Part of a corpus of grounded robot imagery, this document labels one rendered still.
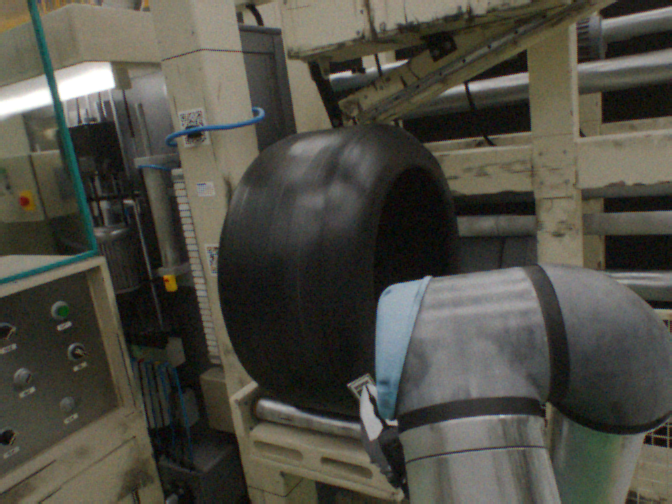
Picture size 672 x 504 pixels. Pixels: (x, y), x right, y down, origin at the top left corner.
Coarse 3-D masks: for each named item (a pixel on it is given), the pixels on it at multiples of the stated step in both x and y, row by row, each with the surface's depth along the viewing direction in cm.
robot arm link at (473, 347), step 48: (432, 288) 45; (480, 288) 44; (528, 288) 43; (384, 336) 43; (432, 336) 42; (480, 336) 41; (528, 336) 41; (384, 384) 43; (432, 384) 41; (480, 384) 40; (528, 384) 41; (432, 432) 40; (480, 432) 39; (528, 432) 40; (432, 480) 39; (480, 480) 37; (528, 480) 38
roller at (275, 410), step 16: (272, 400) 117; (256, 416) 118; (272, 416) 115; (288, 416) 112; (304, 416) 110; (320, 416) 109; (336, 416) 107; (352, 416) 106; (336, 432) 106; (352, 432) 104
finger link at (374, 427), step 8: (368, 392) 89; (360, 400) 89; (368, 400) 88; (360, 408) 88; (368, 408) 87; (360, 416) 87; (368, 416) 87; (368, 424) 86; (376, 424) 86; (368, 432) 85; (376, 432) 85
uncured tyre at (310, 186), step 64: (384, 128) 100; (256, 192) 94; (320, 192) 87; (384, 192) 92; (448, 192) 119; (256, 256) 90; (320, 256) 84; (384, 256) 139; (448, 256) 123; (256, 320) 91; (320, 320) 85; (320, 384) 91
